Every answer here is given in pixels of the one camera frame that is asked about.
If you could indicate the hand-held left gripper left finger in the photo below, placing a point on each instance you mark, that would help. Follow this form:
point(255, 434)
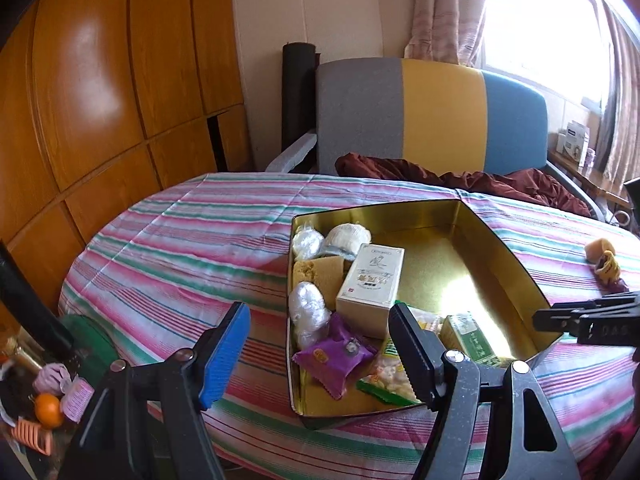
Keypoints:
point(225, 355)

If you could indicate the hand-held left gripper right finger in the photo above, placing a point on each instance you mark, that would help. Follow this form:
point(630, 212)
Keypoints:
point(410, 350)

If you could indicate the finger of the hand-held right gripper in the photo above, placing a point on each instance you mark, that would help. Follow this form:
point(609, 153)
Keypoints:
point(600, 302)
point(590, 327)

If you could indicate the green snack packet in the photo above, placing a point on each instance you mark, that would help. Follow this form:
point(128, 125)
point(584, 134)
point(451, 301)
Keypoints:
point(392, 377)

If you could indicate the small green box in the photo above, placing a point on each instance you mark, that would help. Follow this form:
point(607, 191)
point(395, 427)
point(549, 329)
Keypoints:
point(467, 340)

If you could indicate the cream paper box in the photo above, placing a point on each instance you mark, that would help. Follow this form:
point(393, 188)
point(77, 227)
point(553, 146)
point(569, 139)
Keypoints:
point(372, 285)

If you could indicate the purple snack packet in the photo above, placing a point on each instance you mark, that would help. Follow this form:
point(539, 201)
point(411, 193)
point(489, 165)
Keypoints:
point(335, 357)

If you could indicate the gold tin box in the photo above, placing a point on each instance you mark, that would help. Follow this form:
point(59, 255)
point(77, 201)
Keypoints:
point(450, 260)

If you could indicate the cream round cake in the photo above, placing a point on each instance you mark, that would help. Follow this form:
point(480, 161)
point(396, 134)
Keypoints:
point(347, 240)

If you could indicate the yellow brown snack packet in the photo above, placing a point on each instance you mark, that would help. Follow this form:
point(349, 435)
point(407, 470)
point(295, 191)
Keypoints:
point(609, 270)

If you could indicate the white wrapped ball snack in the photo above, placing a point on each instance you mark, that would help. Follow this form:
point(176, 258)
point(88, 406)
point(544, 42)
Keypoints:
point(306, 244)
point(309, 312)

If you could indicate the yellow sponge cake piece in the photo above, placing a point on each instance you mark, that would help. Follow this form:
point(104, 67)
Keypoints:
point(317, 280)

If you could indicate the wooden side table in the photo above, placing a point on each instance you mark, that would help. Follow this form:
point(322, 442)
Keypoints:
point(595, 180)

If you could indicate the green plastic stool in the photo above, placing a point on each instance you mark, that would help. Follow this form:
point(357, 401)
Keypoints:
point(90, 340)

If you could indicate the dark red cloth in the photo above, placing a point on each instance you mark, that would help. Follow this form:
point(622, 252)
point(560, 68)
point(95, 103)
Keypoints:
point(520, 182)

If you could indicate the pink wrapped sweets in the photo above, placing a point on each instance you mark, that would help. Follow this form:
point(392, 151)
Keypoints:
point(76, 399)

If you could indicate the white carton box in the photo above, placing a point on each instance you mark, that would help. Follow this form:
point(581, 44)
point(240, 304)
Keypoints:
point(574, 142)

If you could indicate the orange fruit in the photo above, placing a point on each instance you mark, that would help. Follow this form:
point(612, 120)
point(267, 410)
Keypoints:
point(49, 410)

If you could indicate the beige side curtain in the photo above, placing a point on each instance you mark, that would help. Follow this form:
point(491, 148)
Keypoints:
point(620, 100)

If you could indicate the grey yellow blue armchair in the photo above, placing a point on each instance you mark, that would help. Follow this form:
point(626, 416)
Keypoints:
point(440, 110)

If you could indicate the black rolled mat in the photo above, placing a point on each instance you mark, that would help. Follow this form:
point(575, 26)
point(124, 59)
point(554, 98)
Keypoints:
point(297, 100)

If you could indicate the window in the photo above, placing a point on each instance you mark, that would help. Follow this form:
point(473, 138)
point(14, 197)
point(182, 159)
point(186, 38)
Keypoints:
point(540, 25)

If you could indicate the wooden wardrobe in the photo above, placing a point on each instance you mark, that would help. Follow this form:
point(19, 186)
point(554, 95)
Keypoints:
point(90, 85)

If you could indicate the beige patterned curtain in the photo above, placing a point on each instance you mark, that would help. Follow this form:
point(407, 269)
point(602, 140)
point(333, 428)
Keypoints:
point(447, 10)

